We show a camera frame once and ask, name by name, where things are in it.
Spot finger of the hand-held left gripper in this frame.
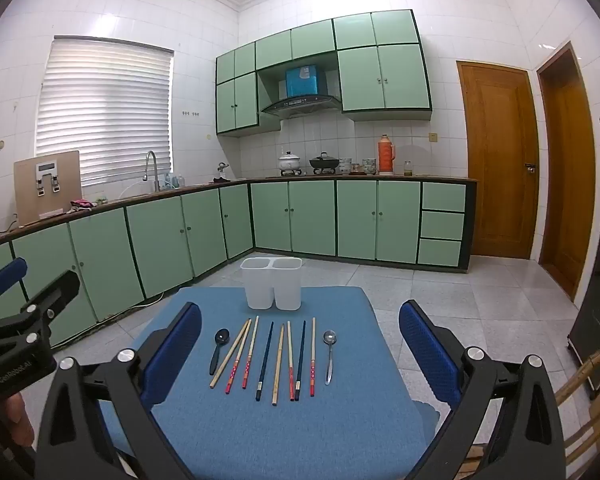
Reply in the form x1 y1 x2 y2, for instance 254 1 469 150
0 257 29 318
0 269 81 356

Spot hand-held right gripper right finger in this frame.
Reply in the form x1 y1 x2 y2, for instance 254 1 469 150
399 300 567 480

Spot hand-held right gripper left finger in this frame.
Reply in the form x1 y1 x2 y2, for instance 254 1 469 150
34 301 203 480

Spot black spoon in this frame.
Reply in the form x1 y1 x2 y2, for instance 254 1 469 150
209 328 231 376

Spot plain bamboo chopstick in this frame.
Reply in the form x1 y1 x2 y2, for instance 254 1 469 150
272 324 285 406
209 319 251 389

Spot red-tipped bamboo chopstick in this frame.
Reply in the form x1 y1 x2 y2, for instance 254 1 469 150
225 320 253 395
309 317 317 398
242 315 260 390
286 320 296 402

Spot dark blue chopstick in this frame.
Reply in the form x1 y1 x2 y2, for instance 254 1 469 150
295 320 307 402
255 321 275 402

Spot metal spoon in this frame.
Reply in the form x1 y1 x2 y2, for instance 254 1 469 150
323 330 337 386

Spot white double utensil holder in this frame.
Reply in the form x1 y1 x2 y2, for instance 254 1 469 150
240 256 303 311

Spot person's left hand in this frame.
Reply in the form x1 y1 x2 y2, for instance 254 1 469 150
1 394 36 449

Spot cardboard box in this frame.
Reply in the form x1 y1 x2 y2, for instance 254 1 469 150
13 150 82 227

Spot green base cabinets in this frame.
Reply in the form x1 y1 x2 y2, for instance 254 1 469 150
0 177 478 351

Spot blue table mat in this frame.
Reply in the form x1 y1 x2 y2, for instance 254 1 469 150
100 285 441 480

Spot metal kitchen faucet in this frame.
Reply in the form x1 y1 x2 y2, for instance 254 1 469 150
144 150 162 192

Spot bamboo chair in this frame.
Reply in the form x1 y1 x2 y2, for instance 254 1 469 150
467 340 600 471

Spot white window blind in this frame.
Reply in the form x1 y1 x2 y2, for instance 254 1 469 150
34 36 175 186

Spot orange thermos flask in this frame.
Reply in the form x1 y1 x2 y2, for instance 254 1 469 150
377 135 397 176

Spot black wok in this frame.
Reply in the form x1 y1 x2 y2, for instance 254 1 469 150
308 152 341 173

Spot plain wooden door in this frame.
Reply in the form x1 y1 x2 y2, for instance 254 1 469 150
536 42 597 302

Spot black range hood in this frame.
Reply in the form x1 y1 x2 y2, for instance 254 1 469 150
260 95 342 120

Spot wooden door with handle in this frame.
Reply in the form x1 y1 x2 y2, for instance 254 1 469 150
456 60 540 261

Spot green wall cabinets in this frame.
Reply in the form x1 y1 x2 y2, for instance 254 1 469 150
215 9 433 137

